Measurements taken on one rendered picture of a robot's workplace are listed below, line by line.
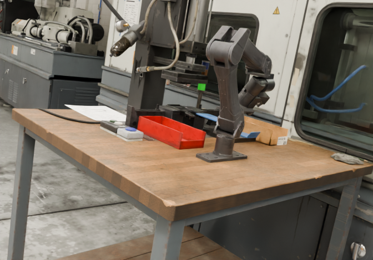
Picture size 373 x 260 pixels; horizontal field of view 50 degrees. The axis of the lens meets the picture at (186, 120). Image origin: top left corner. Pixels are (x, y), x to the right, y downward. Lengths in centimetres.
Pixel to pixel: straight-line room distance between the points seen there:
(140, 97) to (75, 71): 295
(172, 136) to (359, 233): 98
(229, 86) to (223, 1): 133
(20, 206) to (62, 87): 307
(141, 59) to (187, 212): 106
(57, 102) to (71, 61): 49
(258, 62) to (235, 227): 125
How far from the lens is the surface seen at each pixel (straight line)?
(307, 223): 209
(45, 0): 600
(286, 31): 219
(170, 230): 97
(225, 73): 123
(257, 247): 231
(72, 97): 479
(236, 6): 246
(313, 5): 207
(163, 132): 144
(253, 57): 135
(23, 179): 174
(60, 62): 469
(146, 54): 185
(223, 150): 134
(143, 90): 185
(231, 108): 130
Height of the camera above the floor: 125
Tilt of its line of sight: 10 degrees down
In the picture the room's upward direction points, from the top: 10 degrees clockwise
